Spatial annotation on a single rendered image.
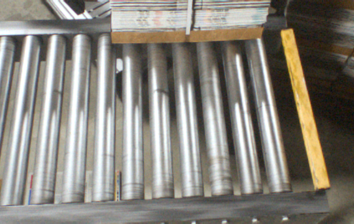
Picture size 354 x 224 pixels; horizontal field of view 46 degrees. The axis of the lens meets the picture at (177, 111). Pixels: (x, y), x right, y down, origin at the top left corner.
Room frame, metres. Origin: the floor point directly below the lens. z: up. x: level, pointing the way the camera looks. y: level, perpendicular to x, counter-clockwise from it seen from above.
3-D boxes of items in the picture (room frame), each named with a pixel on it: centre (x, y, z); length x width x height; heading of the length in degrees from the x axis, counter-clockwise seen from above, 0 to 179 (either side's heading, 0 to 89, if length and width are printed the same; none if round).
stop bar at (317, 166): (0.51, -0.30, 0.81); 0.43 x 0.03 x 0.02; 6
